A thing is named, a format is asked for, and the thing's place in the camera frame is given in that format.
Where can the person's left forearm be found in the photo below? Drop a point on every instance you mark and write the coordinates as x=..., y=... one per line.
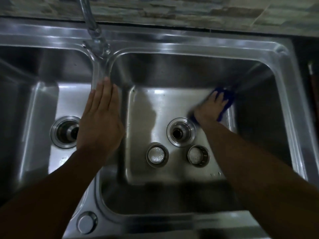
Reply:
x=42, y=194

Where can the person's right fingers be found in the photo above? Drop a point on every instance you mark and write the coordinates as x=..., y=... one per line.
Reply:
x=218, y=99

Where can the metal sink strainer basket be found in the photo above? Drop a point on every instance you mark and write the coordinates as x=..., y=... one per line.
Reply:
x=198, y=155
x=157, y=154

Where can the stainless steel double sink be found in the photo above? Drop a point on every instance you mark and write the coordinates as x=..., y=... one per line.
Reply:
x=159, y=131

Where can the chrome faucet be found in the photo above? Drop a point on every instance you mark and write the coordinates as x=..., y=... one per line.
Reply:
x=96, y=44

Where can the round metal sink hole cap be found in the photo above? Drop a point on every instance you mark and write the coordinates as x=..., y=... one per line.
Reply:
x=86, y=222

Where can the person's right hand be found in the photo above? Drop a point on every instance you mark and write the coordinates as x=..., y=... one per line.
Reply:
x=208, y=109

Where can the person's left little finger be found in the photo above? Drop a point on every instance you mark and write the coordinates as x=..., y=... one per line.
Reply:
x=89, y=103

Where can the person's left hand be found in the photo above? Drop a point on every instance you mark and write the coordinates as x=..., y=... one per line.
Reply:
x=99, y=124

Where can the person's right forearm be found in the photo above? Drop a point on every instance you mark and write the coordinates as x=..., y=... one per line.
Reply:
x=264, y=181

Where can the person's left middle finger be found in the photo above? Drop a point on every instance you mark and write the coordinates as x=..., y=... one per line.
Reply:
x=107, y=93

